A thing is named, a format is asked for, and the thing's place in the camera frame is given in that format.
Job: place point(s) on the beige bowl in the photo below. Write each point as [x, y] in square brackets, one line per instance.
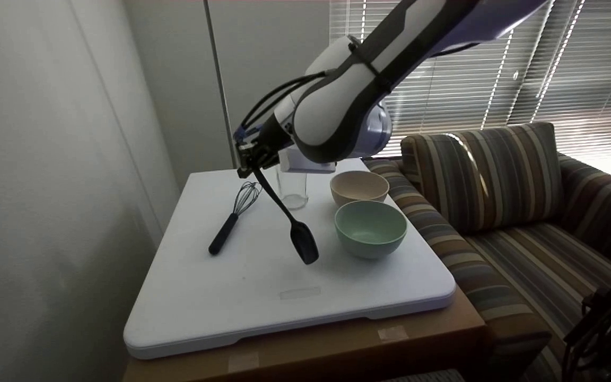
[359, 185]

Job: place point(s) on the white table board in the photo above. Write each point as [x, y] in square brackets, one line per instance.
[318, 350]

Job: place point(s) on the green bowl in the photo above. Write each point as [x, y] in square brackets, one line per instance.
[370, 230]

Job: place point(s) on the black ladle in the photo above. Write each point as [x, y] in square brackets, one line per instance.
[304, 240]

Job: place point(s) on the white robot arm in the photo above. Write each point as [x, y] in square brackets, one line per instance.
[391, 65]

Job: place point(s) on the white window blinds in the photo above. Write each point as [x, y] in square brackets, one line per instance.
[531, 86]

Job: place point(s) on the thin metal stand pole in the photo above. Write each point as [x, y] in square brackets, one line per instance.
[221, 91]

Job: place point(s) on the striped sofa back cushion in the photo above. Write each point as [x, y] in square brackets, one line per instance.
[488, 177]

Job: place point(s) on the striped sofa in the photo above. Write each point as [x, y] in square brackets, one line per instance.
[531, 268]

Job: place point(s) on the black metal frame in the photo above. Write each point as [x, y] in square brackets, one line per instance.
[604, 326]

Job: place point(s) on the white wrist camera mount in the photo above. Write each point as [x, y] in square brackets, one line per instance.
[305, 161]

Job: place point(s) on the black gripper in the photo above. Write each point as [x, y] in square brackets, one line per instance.
[263, 141]

